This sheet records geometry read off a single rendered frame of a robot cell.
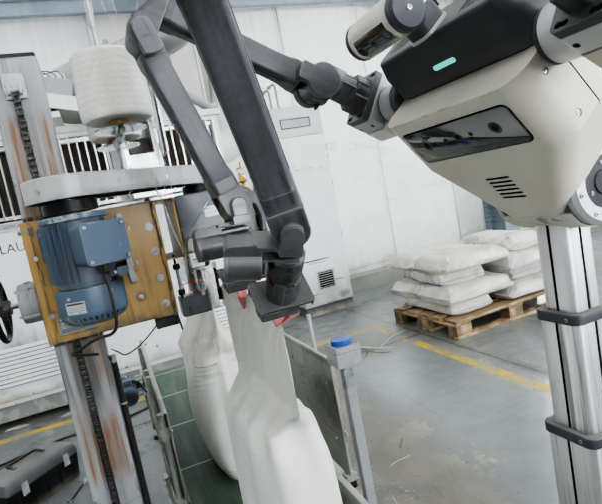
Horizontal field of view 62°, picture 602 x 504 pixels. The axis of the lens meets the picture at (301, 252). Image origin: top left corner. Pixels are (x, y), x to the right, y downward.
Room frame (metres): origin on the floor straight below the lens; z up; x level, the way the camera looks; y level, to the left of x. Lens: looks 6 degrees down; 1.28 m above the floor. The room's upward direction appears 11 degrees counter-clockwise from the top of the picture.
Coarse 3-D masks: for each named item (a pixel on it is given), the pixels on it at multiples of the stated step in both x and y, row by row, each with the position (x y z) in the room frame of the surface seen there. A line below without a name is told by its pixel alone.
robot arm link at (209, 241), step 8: (232, 200) 1.04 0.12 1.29; (240, 200) 1.04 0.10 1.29; (232, 208) 1.04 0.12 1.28; (240, 208) 1.04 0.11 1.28; (232, 216) 1.04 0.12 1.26; (240, 216) 1.04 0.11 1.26; (248, 216) 1.05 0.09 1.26; (224, 224) 1.05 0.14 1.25; (232, 224) 1.05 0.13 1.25; (200, 232) 1.04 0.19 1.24; (208, 232) 1.04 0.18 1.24; (216, 232) 1.05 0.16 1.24; (200, 240) 1.03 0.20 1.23; (208, 240) 1.03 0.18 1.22; (216, 240) 1.04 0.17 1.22; (200, 248) 1.02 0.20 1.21; (208, 248) 1.03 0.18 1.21; (216, 248) 1.03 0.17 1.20; (200, 256) 1.02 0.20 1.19; (208, 256) 1.03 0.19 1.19; (216, 256) 1.04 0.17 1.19
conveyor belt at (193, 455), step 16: (176, 368) 3.01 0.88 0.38; (160, 384) 2.76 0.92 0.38; (176, 384) 2.71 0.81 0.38; (176, 400) 2.46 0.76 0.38; (176, 416) 2.25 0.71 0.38; (192, 416) 2.22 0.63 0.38; (176, 432) 2.08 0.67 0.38; (192, 432) 2.05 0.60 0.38; (176, 448) 1.93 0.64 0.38; (192, 448) 1.90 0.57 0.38; (192, 464) 1.77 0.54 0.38; (208, 464) 1.75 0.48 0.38; (192, 480) 1.66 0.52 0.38; (208, 480) 1.64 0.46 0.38; (224, 480) 1.62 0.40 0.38; (192, 496) 1.56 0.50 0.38; (208, 496) 1.54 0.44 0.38; (224, 496) 1.52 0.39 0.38; (240, 496) 1.51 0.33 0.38
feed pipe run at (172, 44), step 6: (138, 0) 4.92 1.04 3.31; (144, 0) 4.75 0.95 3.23; (138, 6) 5.00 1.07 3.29; (162, 36) 3.68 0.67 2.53; (168, 36) 3.68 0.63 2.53; (174, 36) 3.69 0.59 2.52; (168, 42) 3.70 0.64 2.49; (174, 42) 3.71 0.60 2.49; (180, 42) 3.73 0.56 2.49; (186, 42) 3.78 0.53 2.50; (168, 48) 3.73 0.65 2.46; (174, 48) 3.75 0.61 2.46; (180, 48) 3.79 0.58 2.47; (168, 54) 3.79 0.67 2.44
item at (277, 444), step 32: (224, 288) 1.33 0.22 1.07; (256, 320) 1.06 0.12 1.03; (256, 352) 1.13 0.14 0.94; (256, 384) 1.14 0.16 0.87; (288, 384) 0.91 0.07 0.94; (256, 416) 1.03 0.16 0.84; (288, 416) 0.94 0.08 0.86; (256, 448) 1.00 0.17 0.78; (288, 448) 0.97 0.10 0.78; (320, 448) 0.98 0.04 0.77; (256, 480) 1.00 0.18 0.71; (288, 480) 0.95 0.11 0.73; (320, 480) 0.97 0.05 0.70
